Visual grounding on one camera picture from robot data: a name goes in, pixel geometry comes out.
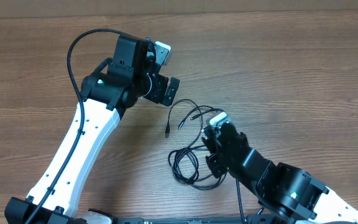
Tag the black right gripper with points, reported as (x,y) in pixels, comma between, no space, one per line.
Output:
(215,163)

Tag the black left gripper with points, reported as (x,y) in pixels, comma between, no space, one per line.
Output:
(157,95)

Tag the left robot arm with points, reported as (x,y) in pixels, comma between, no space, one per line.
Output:
(103,97)

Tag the brown cardboard backdrop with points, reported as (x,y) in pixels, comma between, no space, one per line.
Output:
(65,8)

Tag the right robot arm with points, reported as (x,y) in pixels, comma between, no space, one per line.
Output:
(290,193)

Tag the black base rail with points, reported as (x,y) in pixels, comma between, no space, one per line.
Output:
(197,220)

